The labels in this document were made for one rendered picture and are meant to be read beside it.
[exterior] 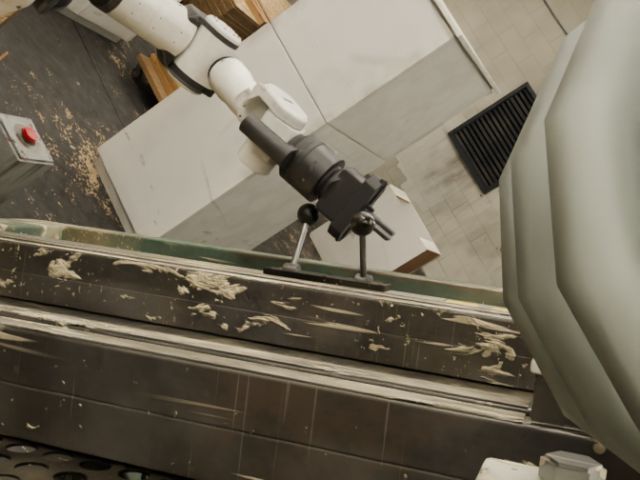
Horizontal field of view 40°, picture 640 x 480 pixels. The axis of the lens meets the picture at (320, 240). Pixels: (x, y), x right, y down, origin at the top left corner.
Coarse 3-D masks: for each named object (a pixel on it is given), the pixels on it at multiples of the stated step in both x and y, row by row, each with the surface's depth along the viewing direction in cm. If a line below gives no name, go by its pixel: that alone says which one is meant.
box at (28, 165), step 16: (0, 128) 174; (32, 128) 184; (0, 144) 174; (16, 144) 174; (32, 144) 180; (0, 160) 174; (16, 160) 173; (32, 160) 177; (48, 160) 182; (0, 176) 175; (16, 176) 179; (32, 176) 183; (0, 192) 182
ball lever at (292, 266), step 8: (304, 208) 142; (312, 208) 142; (304, 216) 142; (312, 216) 142; (304, 224) 142; (312, 224) 143; (304, 232) 142; (296, 248) 140; (296, 256) 140; (288, 264) 139; (296, 264) 139
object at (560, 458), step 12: (540, 456) 23; (552, 456) 23; (564, 456) 23; (576, 456) 23; (588, 456) 23; (492, 468) 24; (504, 468) 24; (516, 468) 24; (528, 468) 24; (540, 468) 23; (552, 468) 22; (564, 468) 22; (576, 468) 22; (588, 468) 22; (600, 468) 23
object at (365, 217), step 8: (352, 216) 129; (360, 216) 128; (368, 216) 129; (352, 224) 129; (360, 224) 128; (368, 224) 128; (360, 232) 129; (368, 232) 129; (360, 240) 131; (360, 248) 132; (360, 256) 133; (360, 264) 134; (360, 272) 134; (360, 280) 134; (368, 280) 134
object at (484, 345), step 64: (0, 256) 109; (64, 256) 106; (128, 256) 108; (192, 320) 101; (256, 320) 98; (320, 320) 96; (384, 320) 94; (448, 320) 92; (512, 320) 90; (512, 384) 90
